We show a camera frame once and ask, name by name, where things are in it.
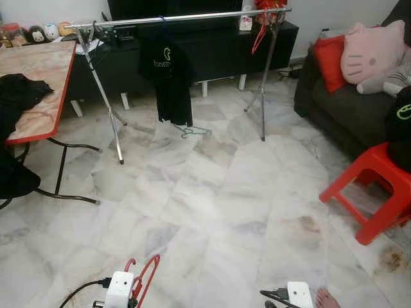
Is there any black shirt green circle logo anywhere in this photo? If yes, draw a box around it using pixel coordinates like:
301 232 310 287
385 87 411 171

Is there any red plastic clothes hanger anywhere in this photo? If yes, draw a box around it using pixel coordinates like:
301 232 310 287
124 254 161 308
252 22 270 55

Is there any plain black garment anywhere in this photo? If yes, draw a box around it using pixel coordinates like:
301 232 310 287
0 73 55 145

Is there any green clothes hanger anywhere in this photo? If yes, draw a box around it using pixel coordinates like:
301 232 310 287
172 122 213 139

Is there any red plastic stool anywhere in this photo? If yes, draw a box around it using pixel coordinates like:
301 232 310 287
319 142 411 246

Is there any dark grey sofa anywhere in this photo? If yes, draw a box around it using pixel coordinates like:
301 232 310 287
294 0 411 161

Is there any grey Totoro plush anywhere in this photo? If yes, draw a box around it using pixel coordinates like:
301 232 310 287
356 55 411 97

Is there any pink cat face pillow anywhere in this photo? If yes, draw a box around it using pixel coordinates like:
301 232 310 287
340 21 408 85

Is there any person's bare foot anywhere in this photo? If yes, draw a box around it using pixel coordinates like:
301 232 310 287
315 287 340 308

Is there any red seated figurine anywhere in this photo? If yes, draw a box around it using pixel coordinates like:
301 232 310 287
255 0 288 25

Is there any black TV console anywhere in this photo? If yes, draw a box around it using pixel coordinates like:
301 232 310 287
64 19 300 103

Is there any black T-shirt small chest print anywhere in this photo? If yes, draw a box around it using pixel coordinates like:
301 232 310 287
138 33 195 127

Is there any silver metal clothes rack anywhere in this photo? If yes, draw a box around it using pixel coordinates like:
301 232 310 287
64 6 293 165

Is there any black television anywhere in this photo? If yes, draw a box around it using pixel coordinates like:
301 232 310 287
107 0 245 20

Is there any orange round plush toy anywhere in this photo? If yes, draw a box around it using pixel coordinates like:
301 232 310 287
58 21 76 37

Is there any white round plush toy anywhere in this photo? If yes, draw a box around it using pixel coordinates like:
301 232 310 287
44 24 60 40

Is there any black round plush toy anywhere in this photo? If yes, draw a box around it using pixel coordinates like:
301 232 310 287
26 26 46 44

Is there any red lidded jar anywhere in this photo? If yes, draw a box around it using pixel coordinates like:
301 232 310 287
2 24 23 47

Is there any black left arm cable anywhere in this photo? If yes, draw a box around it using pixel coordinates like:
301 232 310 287
59 277 112 308

